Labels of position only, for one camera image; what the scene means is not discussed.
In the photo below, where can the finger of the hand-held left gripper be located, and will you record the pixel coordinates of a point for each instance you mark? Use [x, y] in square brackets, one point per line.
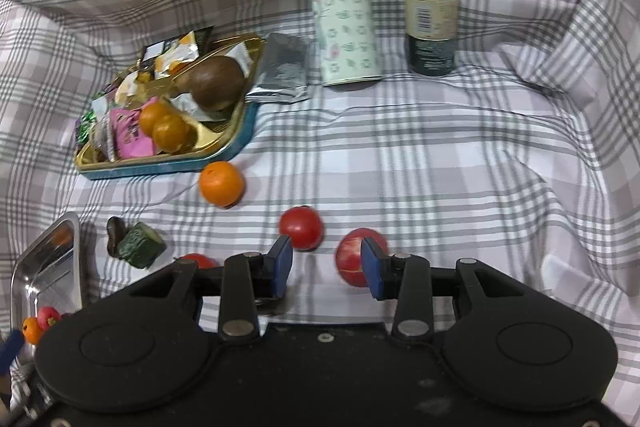
[10, 349]

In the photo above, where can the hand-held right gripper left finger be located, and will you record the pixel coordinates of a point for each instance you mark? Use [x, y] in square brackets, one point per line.
[281, 267]

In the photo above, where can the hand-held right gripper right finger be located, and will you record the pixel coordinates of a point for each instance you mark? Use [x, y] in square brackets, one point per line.
[371, 269]

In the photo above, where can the red apple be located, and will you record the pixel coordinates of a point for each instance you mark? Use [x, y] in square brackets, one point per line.
[350, 262]

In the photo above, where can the red tomato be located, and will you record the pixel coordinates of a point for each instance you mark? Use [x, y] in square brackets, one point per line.
[300, 227]
[200, 261]

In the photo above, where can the stainless steel tray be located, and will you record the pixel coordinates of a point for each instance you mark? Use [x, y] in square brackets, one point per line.
[50, 267]

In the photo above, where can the green cucumber piece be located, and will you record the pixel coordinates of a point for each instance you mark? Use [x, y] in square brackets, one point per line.
[140, 247]

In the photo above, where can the small orange fruit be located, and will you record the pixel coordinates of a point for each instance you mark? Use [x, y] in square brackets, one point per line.
[32, 331]

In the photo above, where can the small red fruit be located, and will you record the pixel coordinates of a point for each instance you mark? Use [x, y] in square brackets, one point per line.
[48, 316]

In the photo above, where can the orange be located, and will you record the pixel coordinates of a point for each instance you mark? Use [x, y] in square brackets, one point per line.
[172, 134]
[152, 117]
[222, 184]

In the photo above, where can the teal and gold snack tray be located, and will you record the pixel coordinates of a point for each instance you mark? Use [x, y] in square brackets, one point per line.
[225, 148]

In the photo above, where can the grey plaid cloth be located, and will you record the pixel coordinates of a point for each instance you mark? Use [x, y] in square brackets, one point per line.
[450, 157]

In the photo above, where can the brown pear-shaped fruit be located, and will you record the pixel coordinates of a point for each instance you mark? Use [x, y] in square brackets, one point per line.
[217, 82]

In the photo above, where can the pile of snack packets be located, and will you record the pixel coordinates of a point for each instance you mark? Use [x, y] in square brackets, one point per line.
[132, 137]

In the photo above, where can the silver foil packet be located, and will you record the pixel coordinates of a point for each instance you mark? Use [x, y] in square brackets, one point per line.
[282, 67]

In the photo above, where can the beige and dark drink can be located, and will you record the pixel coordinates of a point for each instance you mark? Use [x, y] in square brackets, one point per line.
[432, 32]

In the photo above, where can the white patterned thermos bottle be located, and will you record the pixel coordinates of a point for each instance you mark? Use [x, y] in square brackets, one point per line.
[345, 17]

